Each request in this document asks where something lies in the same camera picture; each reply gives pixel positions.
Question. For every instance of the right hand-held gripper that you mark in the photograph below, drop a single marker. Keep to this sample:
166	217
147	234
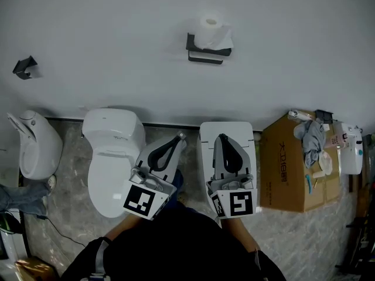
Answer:
240	203

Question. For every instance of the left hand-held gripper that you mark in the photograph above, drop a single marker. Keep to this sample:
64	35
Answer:
139	200

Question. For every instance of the white toilet paper roll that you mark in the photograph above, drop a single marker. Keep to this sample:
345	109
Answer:
206	34

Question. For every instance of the person's left forearm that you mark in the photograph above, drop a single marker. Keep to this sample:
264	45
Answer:
126	227

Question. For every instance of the person's right forearm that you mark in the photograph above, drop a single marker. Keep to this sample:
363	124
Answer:
240	233

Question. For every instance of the white tankless smart toilet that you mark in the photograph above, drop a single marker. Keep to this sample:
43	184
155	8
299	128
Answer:
205	139

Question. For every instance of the white toilet with tank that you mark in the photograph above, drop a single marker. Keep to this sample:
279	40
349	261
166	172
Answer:
111	145

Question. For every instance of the small beige rectangular block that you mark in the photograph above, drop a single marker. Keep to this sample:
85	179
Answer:
318	174

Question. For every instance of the black toilet paper holder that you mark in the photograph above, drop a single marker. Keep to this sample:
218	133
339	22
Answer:
205	58

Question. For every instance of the egg-shaped white toilet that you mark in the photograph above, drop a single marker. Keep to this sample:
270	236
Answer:
44	148

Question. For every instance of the person's blue trouser leg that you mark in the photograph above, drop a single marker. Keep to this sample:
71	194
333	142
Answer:
178	183

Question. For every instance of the brown cardboard box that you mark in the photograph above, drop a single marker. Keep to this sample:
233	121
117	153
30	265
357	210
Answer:
281	174

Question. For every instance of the grey crumpled cloth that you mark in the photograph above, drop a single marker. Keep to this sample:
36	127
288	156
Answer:
312	142

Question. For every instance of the person's black top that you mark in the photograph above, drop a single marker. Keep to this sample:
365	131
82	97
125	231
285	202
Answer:
181	244

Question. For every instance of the pink bottle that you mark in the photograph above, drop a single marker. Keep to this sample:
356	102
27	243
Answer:
334	141

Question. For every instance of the small black device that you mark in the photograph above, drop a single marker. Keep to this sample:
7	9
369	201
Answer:
324	116

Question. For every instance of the white appliance with teal button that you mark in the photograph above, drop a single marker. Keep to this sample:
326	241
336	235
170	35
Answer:
350	154

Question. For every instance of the dark cluttered shelf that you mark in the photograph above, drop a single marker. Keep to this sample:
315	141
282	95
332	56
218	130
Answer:
363	239

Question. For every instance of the brown paper package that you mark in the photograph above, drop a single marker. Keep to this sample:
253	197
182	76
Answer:
35	269

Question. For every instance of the black empty wall holder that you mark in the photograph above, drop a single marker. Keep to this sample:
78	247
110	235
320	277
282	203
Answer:
23	66

